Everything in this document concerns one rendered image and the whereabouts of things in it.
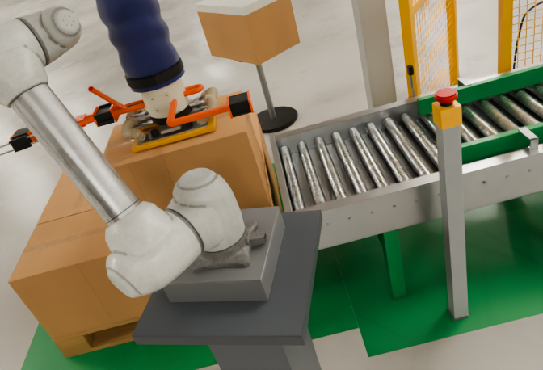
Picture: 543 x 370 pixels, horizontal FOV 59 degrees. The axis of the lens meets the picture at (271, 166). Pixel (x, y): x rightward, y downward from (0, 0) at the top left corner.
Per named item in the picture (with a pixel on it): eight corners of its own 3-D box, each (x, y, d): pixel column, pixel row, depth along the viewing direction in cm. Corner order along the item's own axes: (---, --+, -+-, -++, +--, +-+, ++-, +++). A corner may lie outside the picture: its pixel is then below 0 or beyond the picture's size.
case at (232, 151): (263, 162, 234) (241, 90, 213) (272, 212, 201) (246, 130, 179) (147, 194, 237) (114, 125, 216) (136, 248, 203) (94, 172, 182)
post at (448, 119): (462, 304, 204) (452, 96, 151) (469, 317, 199) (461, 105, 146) (447, 308, 205) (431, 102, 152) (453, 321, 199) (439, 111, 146)
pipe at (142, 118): (213, 94, 205) (209, 82, 202) (212, 119, 184) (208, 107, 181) (138, 115, 207) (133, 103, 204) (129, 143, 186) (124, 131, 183)
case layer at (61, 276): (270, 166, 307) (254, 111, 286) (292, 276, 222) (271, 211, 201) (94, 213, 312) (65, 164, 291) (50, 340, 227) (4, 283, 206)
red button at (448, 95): (452, 96, 152) (452, 85, 149) (462, 105, 146) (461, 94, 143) (431, 102, 152) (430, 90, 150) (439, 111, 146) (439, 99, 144)
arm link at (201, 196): (257, 224, 140) (235, 163, 128) (214, 266, 130) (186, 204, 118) (220, 209, 150) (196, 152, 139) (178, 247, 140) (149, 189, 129)
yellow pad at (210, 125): (216, 119, 193) (212, 108, 190) (216, 130, 184) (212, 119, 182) (136, 140, 195) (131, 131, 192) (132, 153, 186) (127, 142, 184)
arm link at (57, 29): (51, 8, 132) (6, 27, 125) (72, -14, 118) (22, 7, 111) (79, 51, 136) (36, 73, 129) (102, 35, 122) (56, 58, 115)
